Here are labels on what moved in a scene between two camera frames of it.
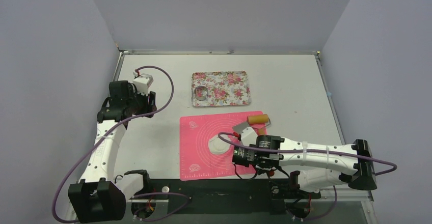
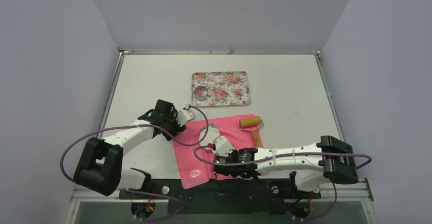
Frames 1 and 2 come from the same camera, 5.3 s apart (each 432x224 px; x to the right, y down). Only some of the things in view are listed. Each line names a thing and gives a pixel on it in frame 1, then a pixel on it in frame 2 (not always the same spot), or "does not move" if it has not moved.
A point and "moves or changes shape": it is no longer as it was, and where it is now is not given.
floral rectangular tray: x=225 y=88 does not move
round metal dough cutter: x=200 y=92 does not move
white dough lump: x=218 y=146 moves or changes shape
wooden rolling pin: x=259 y=119 moves or changes shape
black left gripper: x=149 y=107 → x=177 y=129
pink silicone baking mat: x=196 y=161 moves or changes shape
